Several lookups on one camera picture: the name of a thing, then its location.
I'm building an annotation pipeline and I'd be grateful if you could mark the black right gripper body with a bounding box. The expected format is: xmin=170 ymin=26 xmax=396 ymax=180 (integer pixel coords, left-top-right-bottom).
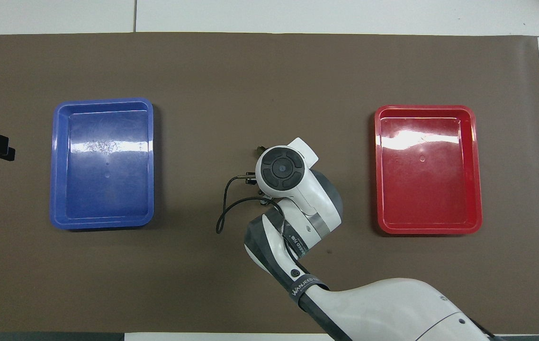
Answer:
xmin=246 ymin=173 xmax=262 ymax=197

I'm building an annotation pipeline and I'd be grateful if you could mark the blue plastic tray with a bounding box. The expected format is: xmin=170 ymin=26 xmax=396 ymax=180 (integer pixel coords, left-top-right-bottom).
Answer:
xmin=50 ymin=98 xmax=155 ymax=231

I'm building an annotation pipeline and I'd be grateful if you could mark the brown table mat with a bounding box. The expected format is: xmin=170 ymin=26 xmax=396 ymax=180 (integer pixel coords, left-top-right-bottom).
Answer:
xmin=0 ymin=32 xmax=539 ymax=334

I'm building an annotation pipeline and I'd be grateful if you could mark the red plastic tray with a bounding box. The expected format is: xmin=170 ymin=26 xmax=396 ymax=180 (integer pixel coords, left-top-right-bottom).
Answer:
xmin=374 ymin=105 xmax=483 ymax=235

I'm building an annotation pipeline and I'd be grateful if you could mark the black printed cable strap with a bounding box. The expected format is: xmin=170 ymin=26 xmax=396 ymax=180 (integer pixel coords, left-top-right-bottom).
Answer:
xmin=289 ymin=274 xmax=330 ymax=311

